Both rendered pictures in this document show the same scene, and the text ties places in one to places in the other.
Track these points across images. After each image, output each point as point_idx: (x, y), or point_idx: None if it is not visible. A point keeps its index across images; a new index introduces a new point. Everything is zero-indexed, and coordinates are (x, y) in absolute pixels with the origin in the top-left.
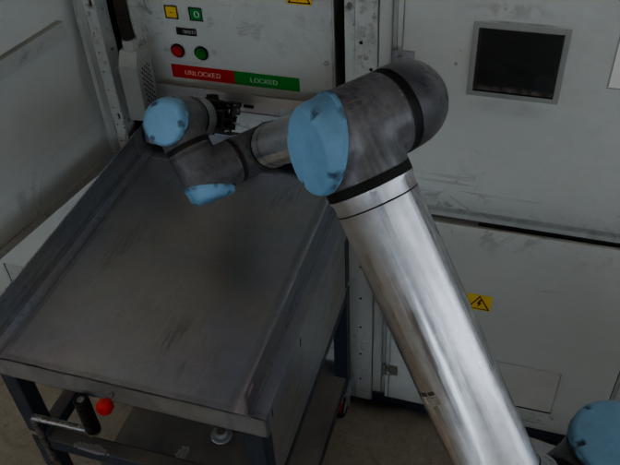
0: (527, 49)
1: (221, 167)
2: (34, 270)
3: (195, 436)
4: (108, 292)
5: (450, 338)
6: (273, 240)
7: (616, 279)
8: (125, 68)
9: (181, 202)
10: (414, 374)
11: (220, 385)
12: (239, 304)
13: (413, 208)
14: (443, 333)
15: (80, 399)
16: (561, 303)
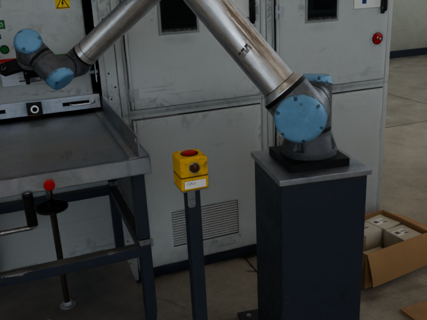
0: (181, 6)
1: (65, 61)
2: None
3: (49, 313)
4: (6, 158)
5: (244, 19)
6: (86, 128)
7: (246, 124)
8: None
9: (13, 133)
10: (236, 41)
11: (112, 157)
12: (91, 142)
13: None
14: (241, 17)
15: (27, 193)
16: (226, 149)
